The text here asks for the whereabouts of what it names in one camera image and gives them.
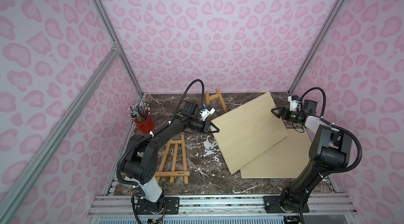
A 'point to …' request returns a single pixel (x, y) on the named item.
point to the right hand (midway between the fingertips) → (279, 110)
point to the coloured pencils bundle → (139, 112)
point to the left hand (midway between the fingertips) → (218, 131)
